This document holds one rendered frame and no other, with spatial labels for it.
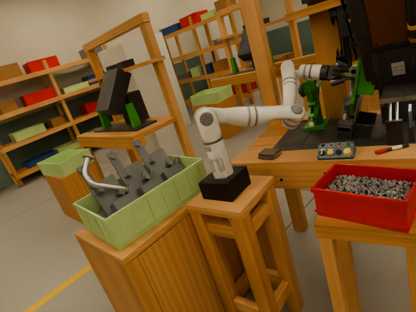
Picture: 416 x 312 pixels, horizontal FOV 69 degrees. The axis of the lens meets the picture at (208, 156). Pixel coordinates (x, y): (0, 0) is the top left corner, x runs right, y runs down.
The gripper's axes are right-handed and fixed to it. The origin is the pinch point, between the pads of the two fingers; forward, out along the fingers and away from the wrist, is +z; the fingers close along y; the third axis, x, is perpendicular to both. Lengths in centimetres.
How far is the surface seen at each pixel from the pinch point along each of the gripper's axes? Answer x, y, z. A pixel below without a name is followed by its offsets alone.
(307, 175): 4, -52, -8
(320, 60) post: 18.8, 18.5, -20.5
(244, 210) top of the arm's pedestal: -18, -78, -25
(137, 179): -7, -79, -94
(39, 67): 200, 89, -621
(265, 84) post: 30, 7, -54
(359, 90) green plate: -3.7, -10.2, 5.4
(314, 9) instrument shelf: -9.2, 29.8, -24.0
